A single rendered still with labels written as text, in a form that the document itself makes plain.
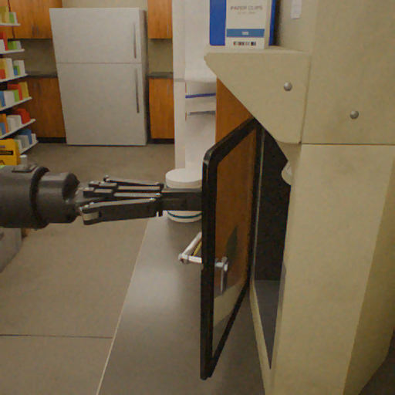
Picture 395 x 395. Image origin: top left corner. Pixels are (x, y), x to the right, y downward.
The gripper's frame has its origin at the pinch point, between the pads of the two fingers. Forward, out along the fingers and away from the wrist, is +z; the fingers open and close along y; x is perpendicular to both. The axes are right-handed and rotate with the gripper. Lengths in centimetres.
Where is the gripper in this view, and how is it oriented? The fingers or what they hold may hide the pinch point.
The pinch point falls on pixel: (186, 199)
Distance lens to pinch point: 55.4
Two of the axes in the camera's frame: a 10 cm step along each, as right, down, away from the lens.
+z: 10.0, 0.2, -0.3
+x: 0.0, 9.2, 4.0
